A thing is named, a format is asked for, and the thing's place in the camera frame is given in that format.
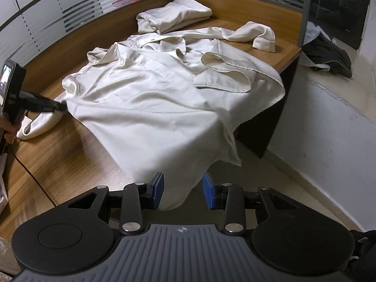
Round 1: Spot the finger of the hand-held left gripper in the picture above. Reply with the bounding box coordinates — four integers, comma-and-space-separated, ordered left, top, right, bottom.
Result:
25, 92, 67, 108
26, 102, 66, 114

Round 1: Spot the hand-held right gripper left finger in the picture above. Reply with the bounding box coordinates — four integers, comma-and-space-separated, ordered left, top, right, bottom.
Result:
67, 172, 165, 235

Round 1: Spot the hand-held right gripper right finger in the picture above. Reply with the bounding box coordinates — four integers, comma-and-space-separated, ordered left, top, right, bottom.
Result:
202, 173, 295, 236

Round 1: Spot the cream satin shirt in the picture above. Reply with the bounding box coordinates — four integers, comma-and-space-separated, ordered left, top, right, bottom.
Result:
16, 20, 286, 212

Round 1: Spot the person's left hand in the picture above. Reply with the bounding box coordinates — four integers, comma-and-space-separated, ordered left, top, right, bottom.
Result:
0, 117, 22, 144

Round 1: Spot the striped glass desk partition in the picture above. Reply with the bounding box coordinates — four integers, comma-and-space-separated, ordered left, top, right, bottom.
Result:
0, 0, 188, 71

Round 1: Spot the folded cream shirt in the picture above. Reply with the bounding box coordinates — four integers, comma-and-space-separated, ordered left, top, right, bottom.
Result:
136, 0, 212, 35

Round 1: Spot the black garment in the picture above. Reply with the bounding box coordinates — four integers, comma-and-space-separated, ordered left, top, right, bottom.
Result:
302, 31, 353, 78

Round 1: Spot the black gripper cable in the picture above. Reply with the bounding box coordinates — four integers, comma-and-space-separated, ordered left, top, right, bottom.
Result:
4, 142, 59, 209

